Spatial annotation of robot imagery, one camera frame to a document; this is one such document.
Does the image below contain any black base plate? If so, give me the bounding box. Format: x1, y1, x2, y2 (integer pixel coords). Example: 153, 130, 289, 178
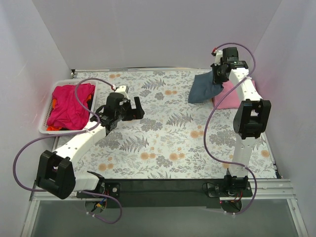
76, 178, 254, 208

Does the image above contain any folded pink t-shirt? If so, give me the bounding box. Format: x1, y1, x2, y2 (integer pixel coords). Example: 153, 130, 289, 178
212, 80, 257, 110

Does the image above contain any floral table mat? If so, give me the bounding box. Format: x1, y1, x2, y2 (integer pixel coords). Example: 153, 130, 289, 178
49, 70, 278, 180

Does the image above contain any orange garment in basket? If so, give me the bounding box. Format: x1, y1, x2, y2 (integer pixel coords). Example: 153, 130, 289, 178
46, 99, 62, 131

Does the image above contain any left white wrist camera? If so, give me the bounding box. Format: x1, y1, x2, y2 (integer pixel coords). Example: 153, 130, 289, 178
112, 85, 129, 94

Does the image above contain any white plastic basket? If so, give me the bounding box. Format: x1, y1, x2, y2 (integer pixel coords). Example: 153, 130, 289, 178
39, 79, 92, 134

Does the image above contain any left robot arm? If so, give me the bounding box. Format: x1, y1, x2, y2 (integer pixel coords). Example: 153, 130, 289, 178
36, 92, 145, 199

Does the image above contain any magenta t-shirt in basket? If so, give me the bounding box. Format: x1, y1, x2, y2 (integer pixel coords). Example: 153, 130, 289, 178
46, 83, 95, 130

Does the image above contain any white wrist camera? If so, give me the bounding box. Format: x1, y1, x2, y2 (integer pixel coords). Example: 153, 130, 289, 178
211, 48, 223, 66
112, 85, 129, 94

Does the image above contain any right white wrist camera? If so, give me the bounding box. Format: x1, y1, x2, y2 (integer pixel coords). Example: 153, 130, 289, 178
211, 48, 223, 66

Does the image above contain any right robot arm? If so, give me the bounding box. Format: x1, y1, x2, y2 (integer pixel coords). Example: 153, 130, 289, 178
207, 47, 271, 198

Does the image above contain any blue-grey t-shirt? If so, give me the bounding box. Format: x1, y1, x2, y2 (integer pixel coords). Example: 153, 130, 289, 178
188, 71, 224, 104

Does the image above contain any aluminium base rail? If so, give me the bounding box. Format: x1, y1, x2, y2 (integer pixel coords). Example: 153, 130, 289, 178
22, 179, 308, 237

